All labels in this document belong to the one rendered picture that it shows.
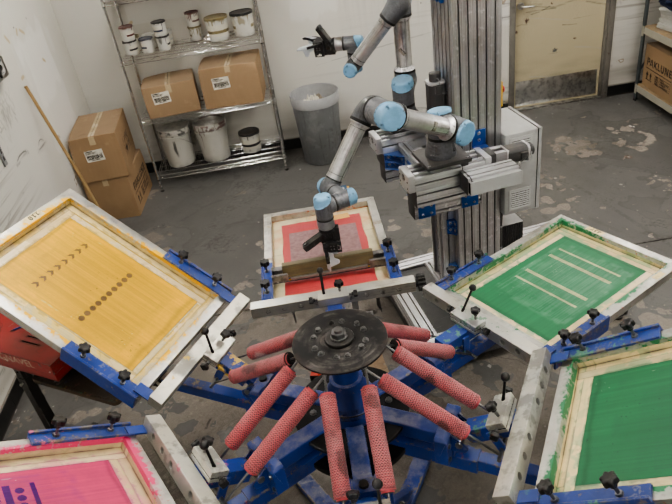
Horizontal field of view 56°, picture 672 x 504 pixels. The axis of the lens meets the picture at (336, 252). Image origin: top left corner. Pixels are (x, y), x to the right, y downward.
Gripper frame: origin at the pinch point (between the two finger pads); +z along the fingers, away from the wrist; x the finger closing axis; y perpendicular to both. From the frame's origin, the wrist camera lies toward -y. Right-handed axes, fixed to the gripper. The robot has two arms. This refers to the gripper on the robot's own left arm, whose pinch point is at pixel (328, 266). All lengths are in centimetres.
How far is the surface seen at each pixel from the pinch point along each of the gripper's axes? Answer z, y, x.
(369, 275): 5.4, 17.3, -4.9
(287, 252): 5.3, -18.4, 25.2
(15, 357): -9, -124, -39
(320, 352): -31, -6, -90
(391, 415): -1, 13, -92
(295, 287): 5.3, -15.9, -4.5
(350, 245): 5.3, 12.0, 22.0
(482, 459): 8, 38, -108
